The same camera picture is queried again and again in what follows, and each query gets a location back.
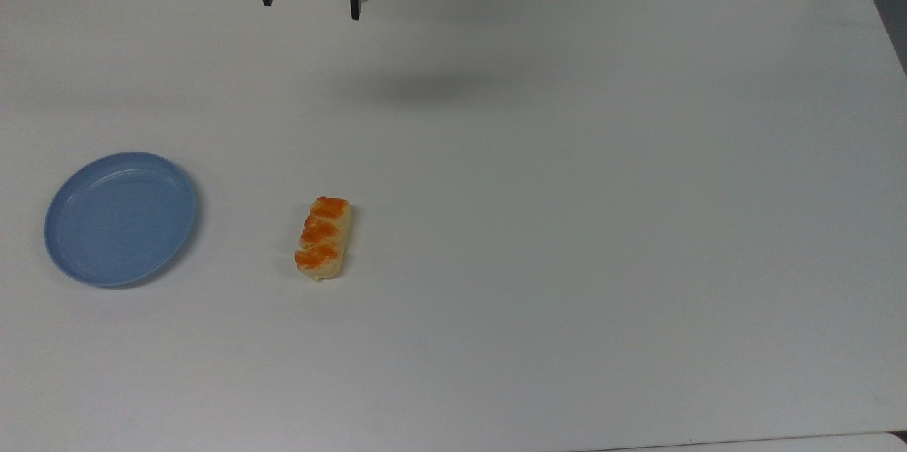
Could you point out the orange glazed bread loaf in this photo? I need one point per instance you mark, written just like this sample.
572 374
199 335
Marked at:
322 239

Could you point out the blue round plate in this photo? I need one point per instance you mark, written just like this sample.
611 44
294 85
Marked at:
120 225

